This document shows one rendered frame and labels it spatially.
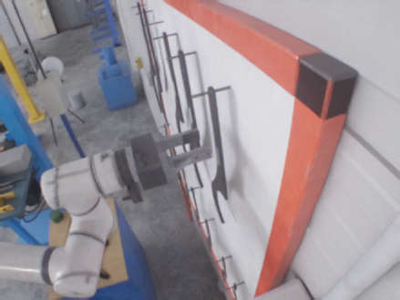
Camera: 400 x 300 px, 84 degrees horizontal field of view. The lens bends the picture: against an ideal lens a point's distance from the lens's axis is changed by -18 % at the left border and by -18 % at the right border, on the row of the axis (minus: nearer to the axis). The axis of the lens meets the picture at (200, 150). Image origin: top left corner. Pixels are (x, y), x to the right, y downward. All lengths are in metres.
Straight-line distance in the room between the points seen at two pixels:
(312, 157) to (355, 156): 0.05
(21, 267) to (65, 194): 0.20
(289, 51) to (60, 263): 0.54
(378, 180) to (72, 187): 0.50
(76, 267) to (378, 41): 0.58
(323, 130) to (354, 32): 0.11
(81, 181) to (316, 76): 0.44
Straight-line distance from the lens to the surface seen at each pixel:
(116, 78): 4.69
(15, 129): 3.00
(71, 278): 0.56
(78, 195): 0.55
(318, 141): 0.31
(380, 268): 0.32
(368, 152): 0.32
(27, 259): 0.63
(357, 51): 0.29
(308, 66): 0.29
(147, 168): 0.49
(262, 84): 0.41
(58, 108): 2.99
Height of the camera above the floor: 2.52
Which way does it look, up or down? 43 degrees down
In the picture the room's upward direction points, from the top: 8 degrees counter-clockwise
